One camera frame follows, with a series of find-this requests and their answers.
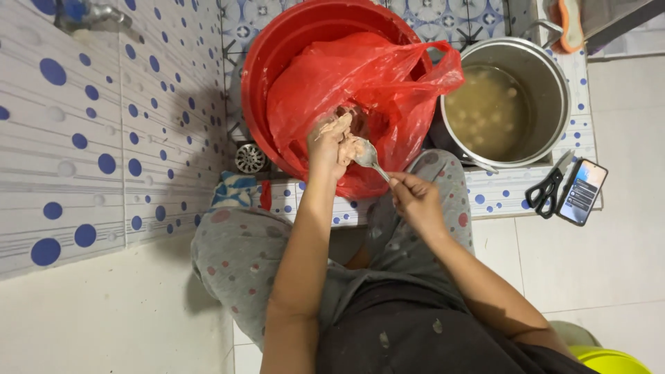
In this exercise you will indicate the metal water tap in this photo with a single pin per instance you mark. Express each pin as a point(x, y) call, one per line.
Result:
point(91, 15)

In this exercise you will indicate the person's left fingers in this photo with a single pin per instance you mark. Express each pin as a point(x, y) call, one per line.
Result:
point(336, 127)

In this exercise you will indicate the yellow plastic bucket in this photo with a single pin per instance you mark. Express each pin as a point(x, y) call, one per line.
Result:
point(610, 361)

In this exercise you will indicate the grey dotted pants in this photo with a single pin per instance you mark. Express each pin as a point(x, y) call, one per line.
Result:
point(244, 259)

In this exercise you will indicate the pink meat paste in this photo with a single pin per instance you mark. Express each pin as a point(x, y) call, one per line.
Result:
point(347, 145)

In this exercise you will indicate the black scissors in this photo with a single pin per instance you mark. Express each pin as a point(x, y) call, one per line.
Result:
point(548, 189)

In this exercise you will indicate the round metal floor drain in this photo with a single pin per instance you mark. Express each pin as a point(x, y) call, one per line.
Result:
point(250, 158)

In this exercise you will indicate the black shirt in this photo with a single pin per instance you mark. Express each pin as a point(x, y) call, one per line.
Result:
point(415, 332)

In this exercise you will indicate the small red cloth piece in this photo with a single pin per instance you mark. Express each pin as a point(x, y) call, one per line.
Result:
point(265, 195)

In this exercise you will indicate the smartphone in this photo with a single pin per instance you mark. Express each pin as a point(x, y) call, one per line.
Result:
point(583, 192)

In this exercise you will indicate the person's right hand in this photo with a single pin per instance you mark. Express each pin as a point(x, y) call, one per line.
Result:
point(418, 200)

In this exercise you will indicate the person's left hand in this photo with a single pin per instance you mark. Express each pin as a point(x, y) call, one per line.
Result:
point(324, 148)

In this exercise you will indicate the red plastic bag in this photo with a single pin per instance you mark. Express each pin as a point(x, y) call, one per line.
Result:
point(363, 98)

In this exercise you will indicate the steel pot with broth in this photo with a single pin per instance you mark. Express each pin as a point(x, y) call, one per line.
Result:
point(540, 88)

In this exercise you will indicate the red plastic basin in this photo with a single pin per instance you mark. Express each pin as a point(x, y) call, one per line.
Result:
point(291, 67)

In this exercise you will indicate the blue white cloth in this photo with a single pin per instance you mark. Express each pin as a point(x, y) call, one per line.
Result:
point(234, 189)

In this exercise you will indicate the metal spoon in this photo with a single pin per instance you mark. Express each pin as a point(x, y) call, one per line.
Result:
point(370, 158)

